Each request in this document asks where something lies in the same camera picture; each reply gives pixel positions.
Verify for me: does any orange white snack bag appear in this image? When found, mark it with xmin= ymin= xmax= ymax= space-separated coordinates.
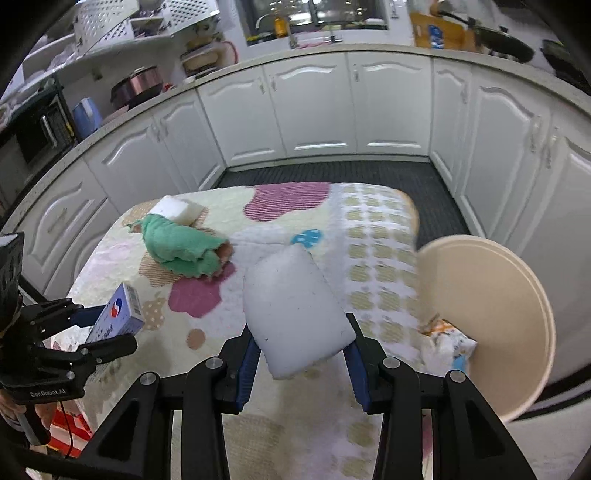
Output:
xmin=420 ymin=317 xmax=478 ymax=377

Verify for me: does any green cloth rag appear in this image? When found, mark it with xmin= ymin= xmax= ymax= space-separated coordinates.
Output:
xmin=126 ymin=214 xmax=233 ymax=278

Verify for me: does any white sponge block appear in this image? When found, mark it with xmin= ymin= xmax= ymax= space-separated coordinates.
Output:
xmin=243 ymin=244 xmax=356 ymax=380

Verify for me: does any beige plastic trash bin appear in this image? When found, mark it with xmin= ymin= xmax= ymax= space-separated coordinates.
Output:
xmin=416 ymin=235 xmax=556 ymax=423

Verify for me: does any dark kitchen window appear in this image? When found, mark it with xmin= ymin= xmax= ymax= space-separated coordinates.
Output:
xmin=235 ymin=0 xmax=388 ymax=34

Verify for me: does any person's left hand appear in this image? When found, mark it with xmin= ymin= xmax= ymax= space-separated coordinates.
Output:
xmin=0 ymin=389 xmax=59 ymax=434

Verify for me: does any small white foam block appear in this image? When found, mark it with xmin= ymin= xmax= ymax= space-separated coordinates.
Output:
xmin=148 ymin=195 xmax=204 ymax=226

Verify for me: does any patterned quilted table cover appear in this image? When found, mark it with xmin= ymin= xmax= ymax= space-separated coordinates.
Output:
xmin=69 ymin=182 xmax=420 ymax=479

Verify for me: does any dark striped floor mat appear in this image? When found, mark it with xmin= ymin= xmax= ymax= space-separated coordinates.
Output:
xmin=214 ymin=158 xmax=472 ymax=250

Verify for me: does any blue kettle jug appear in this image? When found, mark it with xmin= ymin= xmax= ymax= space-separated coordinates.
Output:
xmin=72 ymin=98 xmax=103 ymax=139

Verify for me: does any pink rice cooker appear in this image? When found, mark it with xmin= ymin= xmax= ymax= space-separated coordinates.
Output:
xmin=110 ymin=66 xmax=163 ymax=110

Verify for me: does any white lattice cabinet door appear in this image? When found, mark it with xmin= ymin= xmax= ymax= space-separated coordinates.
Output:
xmin=72 ymin=0 xmax=139 ymax=55

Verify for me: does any dish rack with bowls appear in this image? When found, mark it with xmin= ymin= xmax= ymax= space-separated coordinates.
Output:
xmin=179 ymin=40 xmax=239 ymax=77

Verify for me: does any yellow lidded clay pot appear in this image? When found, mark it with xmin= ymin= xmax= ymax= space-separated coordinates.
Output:
xmin=540 ymin=39 xmax=590 ymax=94

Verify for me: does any black wok with lid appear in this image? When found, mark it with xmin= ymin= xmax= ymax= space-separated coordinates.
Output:
xmin=437 ymin=9 xmax=534 ymax=64

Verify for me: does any chrome sink faucet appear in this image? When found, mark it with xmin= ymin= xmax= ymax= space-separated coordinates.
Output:
xmin=254 ymin=13 xmax=298 ymax=49

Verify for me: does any amber glass bottle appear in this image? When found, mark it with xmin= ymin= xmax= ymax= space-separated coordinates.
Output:
xmin=273 ymin=16 xmax=288 ymax=38

